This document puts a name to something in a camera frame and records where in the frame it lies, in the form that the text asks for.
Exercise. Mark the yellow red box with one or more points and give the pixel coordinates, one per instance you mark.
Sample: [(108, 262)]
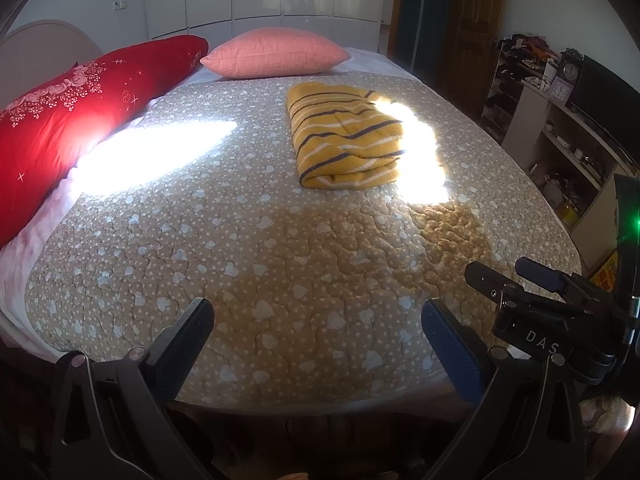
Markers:
[(606, 274)]

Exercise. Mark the white bed headboard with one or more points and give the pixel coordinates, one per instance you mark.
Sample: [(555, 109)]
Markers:
[(38, 52)]

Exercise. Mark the black television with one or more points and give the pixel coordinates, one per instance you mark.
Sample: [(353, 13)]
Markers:
[(609, 101)]

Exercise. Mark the brown wooden door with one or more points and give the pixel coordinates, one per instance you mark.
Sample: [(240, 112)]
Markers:
[(469, 54)]

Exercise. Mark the yellow striped knit sweater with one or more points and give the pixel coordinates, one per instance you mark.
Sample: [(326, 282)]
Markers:
[(344, 137)]

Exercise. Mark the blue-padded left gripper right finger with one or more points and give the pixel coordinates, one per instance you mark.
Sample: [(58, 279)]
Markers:
[(525, 421)]

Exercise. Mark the dark ornate mantel clock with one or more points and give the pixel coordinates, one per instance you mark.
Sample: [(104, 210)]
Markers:
[(570, 65)]

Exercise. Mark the pink textured pillow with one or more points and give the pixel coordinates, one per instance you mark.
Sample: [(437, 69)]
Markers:
[(274, 52)]

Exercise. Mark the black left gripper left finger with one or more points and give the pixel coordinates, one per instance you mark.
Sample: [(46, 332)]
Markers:
[(110, 418)]

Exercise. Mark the dark teal curtain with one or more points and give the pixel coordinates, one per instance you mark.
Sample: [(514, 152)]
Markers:
[(420, 26)]

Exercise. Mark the white wall socket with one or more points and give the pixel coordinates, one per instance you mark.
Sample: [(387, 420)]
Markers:
[(120, 5)]

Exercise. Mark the beige heart-pattern quilt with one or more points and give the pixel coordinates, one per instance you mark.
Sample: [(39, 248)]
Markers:
[(317, 293)]

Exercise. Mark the red embroidered long pillow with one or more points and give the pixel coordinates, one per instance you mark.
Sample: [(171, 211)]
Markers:
[(46, 130)]

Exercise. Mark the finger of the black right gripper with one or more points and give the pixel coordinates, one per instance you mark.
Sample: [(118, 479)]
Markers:
[(549, 279), (504, 292)]

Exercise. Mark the purple square clock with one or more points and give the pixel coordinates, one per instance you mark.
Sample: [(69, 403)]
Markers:
[(560, 91)]

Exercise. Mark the white shelf unit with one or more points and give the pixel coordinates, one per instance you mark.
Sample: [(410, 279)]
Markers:
[(570, 159)]

